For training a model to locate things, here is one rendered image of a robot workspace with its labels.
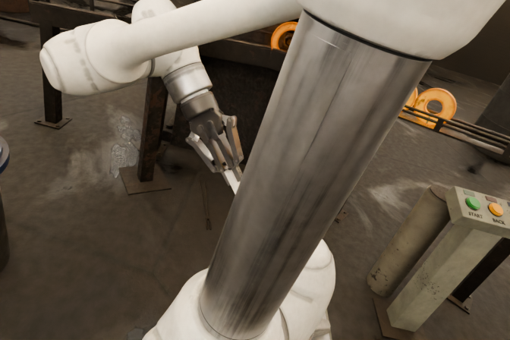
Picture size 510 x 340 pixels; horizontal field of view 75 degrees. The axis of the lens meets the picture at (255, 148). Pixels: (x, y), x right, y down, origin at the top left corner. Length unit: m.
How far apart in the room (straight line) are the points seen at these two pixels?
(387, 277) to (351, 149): 1.29
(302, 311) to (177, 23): 0.48
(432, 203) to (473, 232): 0.17
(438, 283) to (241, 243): 1.09
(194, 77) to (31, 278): 0.91
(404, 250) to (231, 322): 1.08
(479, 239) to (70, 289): 1.29
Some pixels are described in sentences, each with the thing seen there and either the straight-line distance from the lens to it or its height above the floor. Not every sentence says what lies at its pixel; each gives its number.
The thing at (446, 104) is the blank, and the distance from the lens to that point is 1.53.
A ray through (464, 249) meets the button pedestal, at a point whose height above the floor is 0.45.
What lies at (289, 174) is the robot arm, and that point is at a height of 0.92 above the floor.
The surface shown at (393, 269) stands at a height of 0.16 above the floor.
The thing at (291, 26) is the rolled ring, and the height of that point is 0.82.
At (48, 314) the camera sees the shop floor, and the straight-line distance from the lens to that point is 1.26.
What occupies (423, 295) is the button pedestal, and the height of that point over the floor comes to 0.21.
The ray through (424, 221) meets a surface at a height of 0.41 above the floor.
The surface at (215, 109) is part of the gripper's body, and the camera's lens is 0.69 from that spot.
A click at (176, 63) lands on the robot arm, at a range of 0.68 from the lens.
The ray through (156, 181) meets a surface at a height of 0.01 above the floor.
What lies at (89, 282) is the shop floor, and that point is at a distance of 1.30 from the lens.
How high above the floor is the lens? 1.06
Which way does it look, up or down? 30 degrees down
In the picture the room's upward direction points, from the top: 18 degrees clockwise
